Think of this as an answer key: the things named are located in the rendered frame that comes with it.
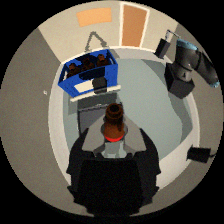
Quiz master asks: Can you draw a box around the blue divided crate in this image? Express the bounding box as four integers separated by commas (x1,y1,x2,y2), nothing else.
58,49,118,97

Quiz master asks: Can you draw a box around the brown bottle with red label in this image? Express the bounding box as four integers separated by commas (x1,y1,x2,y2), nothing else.
103,103,125,142

